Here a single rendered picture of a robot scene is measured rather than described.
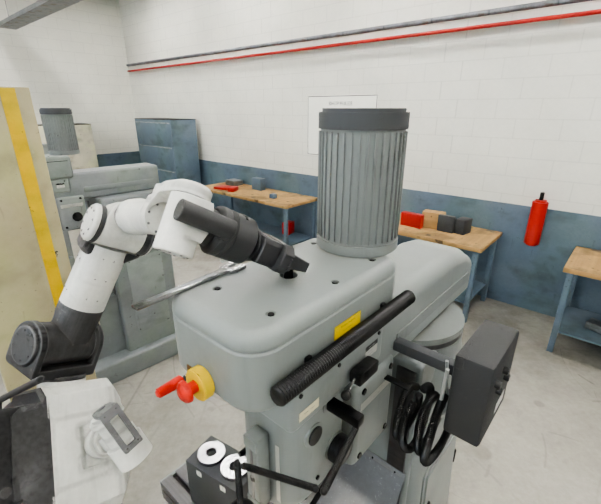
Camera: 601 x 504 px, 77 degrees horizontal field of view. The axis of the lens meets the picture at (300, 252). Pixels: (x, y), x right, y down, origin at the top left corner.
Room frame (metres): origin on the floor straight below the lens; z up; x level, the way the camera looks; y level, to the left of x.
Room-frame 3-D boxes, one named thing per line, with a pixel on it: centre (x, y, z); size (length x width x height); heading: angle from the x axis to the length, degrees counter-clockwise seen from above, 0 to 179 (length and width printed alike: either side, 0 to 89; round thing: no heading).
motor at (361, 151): (0.90, -0.14, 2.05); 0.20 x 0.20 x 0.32
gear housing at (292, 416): (0.74, -0.01, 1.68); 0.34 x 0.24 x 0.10; 139
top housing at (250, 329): (0.72, 0.01, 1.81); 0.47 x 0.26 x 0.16; 139
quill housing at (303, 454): (0.71, 0.02, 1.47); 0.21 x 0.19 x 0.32; 49
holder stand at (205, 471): (0.91, 0.25, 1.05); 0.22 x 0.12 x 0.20; 59
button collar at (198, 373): (0.54, 0.17, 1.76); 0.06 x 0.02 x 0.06; 49
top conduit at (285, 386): (0.64, -0.11, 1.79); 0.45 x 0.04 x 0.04; 139
